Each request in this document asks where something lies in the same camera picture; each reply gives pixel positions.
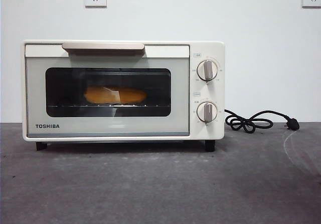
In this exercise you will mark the yellow corn cob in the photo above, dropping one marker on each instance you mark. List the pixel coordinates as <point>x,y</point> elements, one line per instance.
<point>130,95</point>

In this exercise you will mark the cream Toshiba toaster oven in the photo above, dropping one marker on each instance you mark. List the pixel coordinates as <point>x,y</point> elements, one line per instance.
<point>219,93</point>

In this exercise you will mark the round timer knob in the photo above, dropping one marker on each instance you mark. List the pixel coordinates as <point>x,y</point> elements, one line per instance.
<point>207,112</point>

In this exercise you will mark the round temperature knob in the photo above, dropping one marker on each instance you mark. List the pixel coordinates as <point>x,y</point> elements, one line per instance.
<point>207,70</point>

